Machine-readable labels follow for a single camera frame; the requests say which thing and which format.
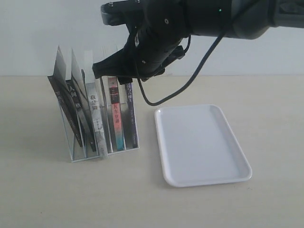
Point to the red spine book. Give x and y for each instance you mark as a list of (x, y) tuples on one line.
[(113, 102)]

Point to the white rectangular tray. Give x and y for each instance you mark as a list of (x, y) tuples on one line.
[(198, 147)]

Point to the white wire book rack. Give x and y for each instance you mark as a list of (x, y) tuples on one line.
[(84, 153)]

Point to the dark brown book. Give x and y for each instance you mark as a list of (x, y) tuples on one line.
[(57, 81)]

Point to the black book white title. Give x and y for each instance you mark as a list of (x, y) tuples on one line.
[(76, 90)]

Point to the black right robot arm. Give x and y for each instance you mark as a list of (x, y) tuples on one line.
[(240, 19)]

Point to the blue spine book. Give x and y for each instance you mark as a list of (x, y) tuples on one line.
[(129, 93)]

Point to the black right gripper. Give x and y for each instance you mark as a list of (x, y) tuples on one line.
[(147, 52)]

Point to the grey cat title book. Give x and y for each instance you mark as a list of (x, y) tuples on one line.
[(94, 105)]

